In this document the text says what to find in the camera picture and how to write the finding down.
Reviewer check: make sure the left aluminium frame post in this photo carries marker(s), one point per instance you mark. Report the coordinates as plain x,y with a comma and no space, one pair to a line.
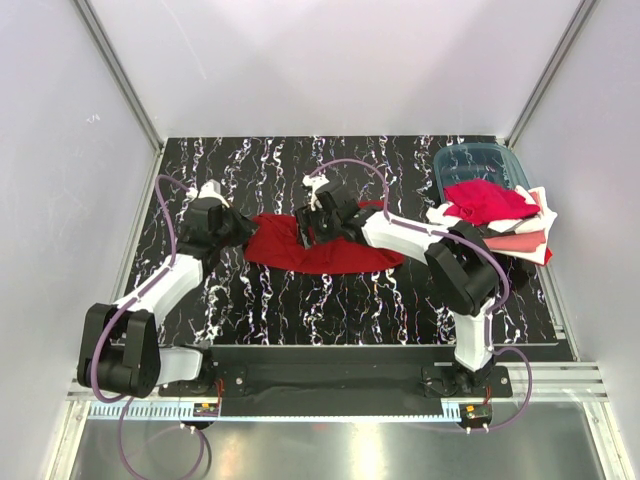
107,52

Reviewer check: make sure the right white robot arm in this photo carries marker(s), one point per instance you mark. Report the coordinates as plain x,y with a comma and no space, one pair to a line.
461,265

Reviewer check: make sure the red t-shirt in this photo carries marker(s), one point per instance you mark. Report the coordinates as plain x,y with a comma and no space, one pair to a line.
275,245

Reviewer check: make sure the clear blue plastic bin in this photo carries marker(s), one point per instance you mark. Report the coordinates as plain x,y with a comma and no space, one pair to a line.
468,161

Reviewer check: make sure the crimson t-shirt on pile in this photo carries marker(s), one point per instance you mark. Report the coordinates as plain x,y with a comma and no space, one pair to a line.
480,202

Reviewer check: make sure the right aluminium frame post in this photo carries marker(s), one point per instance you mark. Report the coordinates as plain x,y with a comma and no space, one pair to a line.
571,33

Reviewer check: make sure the connector box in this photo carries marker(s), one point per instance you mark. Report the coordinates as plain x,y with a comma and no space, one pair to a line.
476,415
207,408

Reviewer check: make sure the black marble pattern mat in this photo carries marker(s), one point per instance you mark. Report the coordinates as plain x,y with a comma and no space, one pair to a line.
242,303

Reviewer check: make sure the front aluminium rail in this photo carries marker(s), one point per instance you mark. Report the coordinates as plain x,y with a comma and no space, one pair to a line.
550,380

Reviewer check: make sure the left connector box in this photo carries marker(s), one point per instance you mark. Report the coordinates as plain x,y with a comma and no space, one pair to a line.
207,408

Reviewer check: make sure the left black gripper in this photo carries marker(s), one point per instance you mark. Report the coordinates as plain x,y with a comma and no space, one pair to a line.
246,227

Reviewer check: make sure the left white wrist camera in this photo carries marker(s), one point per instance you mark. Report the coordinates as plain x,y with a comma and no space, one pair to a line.
210,189

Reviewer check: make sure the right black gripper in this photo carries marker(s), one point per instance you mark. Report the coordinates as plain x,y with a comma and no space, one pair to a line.
302,230

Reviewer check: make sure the right connector box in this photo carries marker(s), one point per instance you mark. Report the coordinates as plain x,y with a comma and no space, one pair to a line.
476,415

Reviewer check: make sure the aluminium frame post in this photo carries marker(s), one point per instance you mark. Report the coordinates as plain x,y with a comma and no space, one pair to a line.
107,52
571,33

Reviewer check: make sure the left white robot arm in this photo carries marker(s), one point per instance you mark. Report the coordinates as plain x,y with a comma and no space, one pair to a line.
120,353

